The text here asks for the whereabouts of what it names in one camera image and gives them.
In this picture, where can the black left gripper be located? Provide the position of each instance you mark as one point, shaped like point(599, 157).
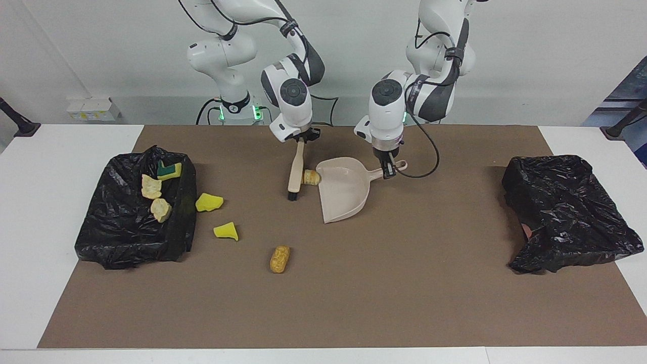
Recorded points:
point(388, 152)

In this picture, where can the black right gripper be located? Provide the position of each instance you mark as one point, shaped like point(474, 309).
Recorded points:
point(308, 135)

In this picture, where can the beige hand brush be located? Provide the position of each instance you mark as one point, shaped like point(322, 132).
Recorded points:
point(295, 172)

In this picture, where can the golden croissant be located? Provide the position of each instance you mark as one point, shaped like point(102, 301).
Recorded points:
point(151, 186)
point(311, 177)

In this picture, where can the beige plastic dustpan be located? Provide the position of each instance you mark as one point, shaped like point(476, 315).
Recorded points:
point(343, 194)

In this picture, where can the yellow sponge piece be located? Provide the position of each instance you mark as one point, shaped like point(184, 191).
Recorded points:
point(208, 202)
point(226, 232)
point(172, 173)

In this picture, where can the brown oblong bread roll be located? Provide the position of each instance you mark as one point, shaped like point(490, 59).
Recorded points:
point(279, 259)

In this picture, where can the pale bread chunk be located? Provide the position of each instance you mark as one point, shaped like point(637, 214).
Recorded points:
point(160, 209)

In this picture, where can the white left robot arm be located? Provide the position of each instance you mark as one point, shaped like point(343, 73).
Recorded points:
point(386, 116)

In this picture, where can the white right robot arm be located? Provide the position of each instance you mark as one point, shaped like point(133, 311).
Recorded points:
point(227, 55)

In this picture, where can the black bag lined trash bin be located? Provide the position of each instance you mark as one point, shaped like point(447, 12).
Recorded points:
point(121, 232)
point(566, 212)

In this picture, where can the brown table mat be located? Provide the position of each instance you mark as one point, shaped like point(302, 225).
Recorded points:
point(404, 303)

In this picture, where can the blue grey cabinet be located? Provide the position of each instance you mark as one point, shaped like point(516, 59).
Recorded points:
point(632, 88)

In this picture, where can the white wall socket box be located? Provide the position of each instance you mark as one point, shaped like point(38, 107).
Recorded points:
point(93, 108)

